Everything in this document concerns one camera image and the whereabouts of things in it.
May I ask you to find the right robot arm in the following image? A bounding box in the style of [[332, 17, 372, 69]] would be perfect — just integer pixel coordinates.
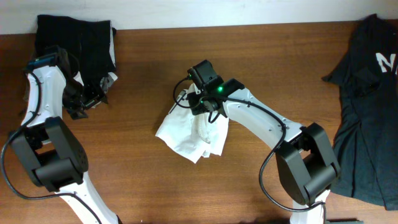
[[188, 79, 341, 223]]

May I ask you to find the white t-shirt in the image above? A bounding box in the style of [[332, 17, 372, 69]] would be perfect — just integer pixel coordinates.
[[155, 84, 229, 163]]

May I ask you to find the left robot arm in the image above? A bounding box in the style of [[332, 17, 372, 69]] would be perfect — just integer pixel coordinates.
[[1, 45, 121, 223]]

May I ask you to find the folded black garment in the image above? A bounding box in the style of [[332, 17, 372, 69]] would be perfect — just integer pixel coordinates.
[[35, 14, 116, 81]]

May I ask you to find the black t-shirt with print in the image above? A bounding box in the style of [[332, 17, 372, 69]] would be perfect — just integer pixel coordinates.
[[322, 14, 397, 211]]

